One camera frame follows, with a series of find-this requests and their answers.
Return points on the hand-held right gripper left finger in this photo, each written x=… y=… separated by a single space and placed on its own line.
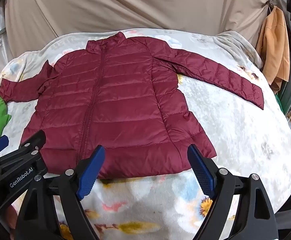
x=90 y=172

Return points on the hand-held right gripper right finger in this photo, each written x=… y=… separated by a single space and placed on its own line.
x=200 y=167

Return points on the maroon puffer jacket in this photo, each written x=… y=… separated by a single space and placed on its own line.
x=125 y=105

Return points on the floral fleece blanket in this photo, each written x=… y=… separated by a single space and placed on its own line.
x=235 y=135

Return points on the orange hanging garment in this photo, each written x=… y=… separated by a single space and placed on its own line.
x=273 y=45

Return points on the beige sheet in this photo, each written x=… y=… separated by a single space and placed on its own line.
x=135 y=5

